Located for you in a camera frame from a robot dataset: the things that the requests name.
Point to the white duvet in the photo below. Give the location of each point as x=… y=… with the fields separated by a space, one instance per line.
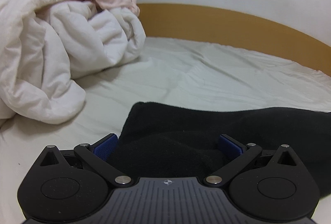
x=46 y=45

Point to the wooden bed headboard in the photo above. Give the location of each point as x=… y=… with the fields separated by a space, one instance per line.
x=230 y=28

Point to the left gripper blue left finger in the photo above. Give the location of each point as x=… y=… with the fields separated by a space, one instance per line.
x=101 y=148

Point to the white bed sheet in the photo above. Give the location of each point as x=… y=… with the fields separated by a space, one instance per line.
x=195 y=75

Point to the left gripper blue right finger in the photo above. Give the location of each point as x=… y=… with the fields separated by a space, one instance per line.
x=232 y=149

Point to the black fleece garment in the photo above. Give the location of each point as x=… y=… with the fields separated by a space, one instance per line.
x=158 y=140

